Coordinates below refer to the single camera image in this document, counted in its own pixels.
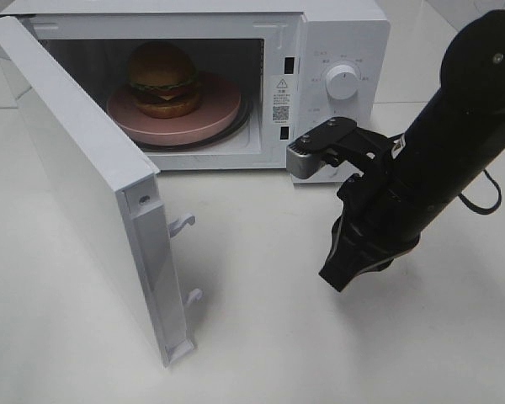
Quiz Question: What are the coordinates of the pink round plate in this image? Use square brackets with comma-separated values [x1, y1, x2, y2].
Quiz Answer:
[106, 72, 245, 146]

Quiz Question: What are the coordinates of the glass microwave turntable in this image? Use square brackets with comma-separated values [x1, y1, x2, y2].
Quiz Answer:
[134, 98, 254, 152]

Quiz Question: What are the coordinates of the burger with lettuce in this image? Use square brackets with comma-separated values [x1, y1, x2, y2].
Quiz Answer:
[127, 41, 202, 119]

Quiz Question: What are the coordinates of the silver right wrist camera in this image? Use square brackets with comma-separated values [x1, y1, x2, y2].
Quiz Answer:
[286, 117, 357, 179]

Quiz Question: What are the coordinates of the white microwave door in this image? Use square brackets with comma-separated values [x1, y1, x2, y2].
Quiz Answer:
[0, 17, 202, 365]

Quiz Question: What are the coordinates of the white microwave oven body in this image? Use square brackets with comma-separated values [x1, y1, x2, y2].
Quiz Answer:
[0, 1, 390, 172]

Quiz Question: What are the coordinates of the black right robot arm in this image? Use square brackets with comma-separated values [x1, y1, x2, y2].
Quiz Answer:
[320, 10, 505, 290]

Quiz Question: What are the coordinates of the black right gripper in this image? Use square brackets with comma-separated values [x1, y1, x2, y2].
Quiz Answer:
[319, 128, 419, 291]

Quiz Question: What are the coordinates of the white warning label sticker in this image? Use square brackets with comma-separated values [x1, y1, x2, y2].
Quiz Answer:
[268, 74, 295, 125]

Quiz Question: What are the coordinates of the upper white control knob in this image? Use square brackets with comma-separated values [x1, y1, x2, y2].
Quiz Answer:
[324, 62, 360, 100]

